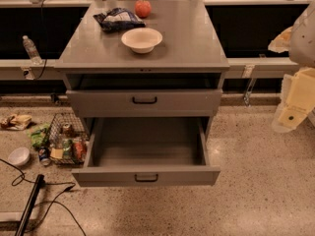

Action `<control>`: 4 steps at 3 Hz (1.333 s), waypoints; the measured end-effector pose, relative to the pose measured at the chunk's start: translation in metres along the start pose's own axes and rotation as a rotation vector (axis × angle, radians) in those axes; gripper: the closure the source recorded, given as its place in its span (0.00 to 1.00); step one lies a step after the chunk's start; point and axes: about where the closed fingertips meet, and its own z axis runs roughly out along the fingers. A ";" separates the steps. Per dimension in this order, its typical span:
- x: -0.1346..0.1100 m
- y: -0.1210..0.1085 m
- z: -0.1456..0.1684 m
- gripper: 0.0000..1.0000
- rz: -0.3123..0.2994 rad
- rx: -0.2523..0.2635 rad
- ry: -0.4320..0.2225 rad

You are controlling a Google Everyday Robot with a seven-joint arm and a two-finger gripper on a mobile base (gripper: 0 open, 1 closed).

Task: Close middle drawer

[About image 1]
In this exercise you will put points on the blue chip bag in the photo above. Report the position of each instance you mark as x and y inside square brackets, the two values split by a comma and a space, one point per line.
[118, 19]

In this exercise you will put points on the crumpled tan wrapper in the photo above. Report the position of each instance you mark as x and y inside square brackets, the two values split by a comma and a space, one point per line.
[16, 122]

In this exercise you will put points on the clear plastic water bottle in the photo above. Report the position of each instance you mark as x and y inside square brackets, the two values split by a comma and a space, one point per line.
[31, 50]

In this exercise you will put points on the green snack bag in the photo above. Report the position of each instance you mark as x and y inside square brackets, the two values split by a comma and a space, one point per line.
[39, 135]

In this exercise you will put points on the wire mesh basket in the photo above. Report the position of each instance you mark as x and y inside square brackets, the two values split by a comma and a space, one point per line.
[68, 139]

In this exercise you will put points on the white bowl on cabinet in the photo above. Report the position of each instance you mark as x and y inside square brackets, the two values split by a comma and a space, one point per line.
[141, 40]

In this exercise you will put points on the grey drawer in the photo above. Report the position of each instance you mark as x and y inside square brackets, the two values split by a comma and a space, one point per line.
[155, 151]
[145, 103]

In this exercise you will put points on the grey metal drawer cabinet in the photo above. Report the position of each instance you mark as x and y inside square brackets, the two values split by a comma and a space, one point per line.
[190, 55]

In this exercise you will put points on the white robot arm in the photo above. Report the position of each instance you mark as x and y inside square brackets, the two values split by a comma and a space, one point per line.
[302, 42]

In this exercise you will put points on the white bowl on floor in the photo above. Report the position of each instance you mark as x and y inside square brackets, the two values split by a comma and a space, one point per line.
[19, 156]

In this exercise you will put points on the black pole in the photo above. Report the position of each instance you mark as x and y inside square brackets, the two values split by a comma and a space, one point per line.
[29, 206]

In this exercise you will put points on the red apple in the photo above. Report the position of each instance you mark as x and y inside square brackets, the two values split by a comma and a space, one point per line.
[143, 8]

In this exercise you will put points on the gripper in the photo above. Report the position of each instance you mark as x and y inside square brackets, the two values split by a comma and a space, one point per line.
[303, 41]

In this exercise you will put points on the soda can on floor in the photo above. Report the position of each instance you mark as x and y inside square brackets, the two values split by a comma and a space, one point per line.
[44, 156]

